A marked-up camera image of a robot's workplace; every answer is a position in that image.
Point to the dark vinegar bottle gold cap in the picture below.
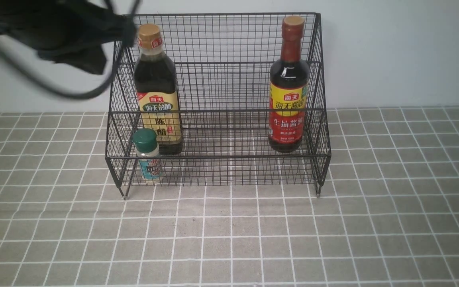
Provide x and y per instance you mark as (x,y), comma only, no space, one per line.
(155,80)

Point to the black wire mesh rack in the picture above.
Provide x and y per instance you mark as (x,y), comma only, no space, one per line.
(223,66)

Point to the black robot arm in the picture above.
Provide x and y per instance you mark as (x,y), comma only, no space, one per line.
(32,23)

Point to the soy sauce bottle red label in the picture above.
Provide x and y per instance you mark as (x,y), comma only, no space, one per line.
(288,89)

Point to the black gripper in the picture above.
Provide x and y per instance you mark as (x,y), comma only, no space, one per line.
(86,27)

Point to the small shaker bottle green cap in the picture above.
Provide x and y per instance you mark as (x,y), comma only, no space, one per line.
(148,151)

